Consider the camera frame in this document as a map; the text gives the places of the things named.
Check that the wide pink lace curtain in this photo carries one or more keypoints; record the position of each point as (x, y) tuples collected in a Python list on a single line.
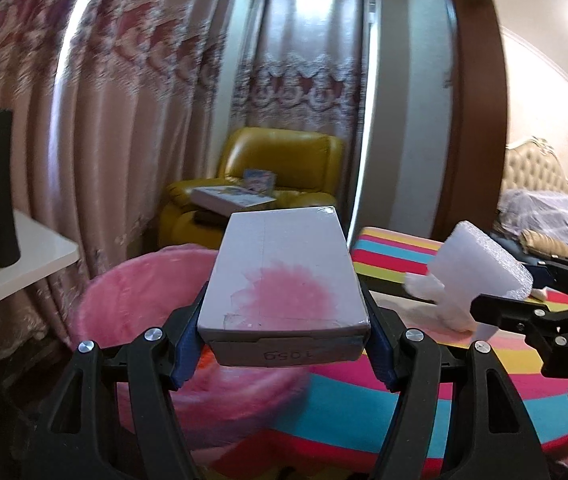
[(114, 110)]

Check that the narrow pink lace curtain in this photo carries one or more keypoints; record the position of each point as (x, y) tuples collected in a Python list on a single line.
[(309, 85)]

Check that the pink fluffy round stool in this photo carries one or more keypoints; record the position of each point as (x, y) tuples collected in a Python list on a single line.
[(129, 300)]

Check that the grey cardboard box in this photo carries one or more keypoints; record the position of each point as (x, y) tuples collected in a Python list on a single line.
[(284, 270)]

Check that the cream tufted headboard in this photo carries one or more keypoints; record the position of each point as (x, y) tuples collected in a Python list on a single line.
[(538, 160)]

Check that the yellow leather armchair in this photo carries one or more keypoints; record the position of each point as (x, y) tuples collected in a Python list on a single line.
[(284, 150)]

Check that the white side table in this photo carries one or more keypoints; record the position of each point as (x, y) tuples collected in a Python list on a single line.
[(29, 255)]

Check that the brown wooden door frame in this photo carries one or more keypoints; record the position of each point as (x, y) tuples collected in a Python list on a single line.
[(483, 85)]

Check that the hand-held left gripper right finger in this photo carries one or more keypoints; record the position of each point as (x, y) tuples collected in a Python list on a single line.
[(381, 355)]

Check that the black cylinder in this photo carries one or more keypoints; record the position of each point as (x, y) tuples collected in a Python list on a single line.
[(0, 190)]

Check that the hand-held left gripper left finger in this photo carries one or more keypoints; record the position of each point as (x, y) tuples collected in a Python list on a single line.
[(184, 360)]

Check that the tan cushion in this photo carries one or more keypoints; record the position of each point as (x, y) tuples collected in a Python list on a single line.
[(548, 245)]

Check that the plastic wrapped bundle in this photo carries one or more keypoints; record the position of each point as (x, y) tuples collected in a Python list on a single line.
[(543, 215)]

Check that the white foam piece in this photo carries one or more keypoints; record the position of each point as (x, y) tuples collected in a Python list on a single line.
[(478, 260)]

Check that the flat box on armchair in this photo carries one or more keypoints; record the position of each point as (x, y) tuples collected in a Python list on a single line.
[(234, 197)]

